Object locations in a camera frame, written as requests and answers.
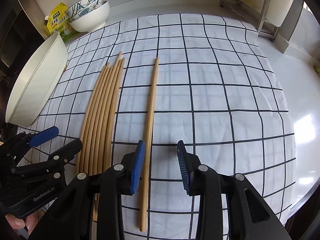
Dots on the window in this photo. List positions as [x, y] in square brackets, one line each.
[308, 7]

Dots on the long wooden chopstick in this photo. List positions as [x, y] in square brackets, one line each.
[150, 117]

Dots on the yellow seasoning pouch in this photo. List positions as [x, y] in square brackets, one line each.
[58, 22]

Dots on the stack of ceramic bowls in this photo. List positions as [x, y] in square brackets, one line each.
[92, 20]

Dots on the bunch of wooden chopsticks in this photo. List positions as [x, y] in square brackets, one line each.
[100, 117]

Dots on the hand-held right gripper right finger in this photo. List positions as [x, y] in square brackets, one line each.
[183, 167]

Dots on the leaf-patterned bowl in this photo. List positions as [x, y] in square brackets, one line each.
[101, 1]
[80, 8]

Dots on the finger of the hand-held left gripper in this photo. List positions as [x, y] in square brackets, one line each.
[67, 150]
[42, 136]

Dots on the large white basin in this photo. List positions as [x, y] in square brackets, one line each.
[37, 80]

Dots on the white black-checked cloth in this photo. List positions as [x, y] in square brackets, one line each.
[212, 92]

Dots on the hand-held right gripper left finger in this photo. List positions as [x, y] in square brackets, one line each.
[137, 167]

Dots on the person's left hand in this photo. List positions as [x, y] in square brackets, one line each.
[20, 223]

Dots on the metal rack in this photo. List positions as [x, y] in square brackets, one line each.
[263, 12]

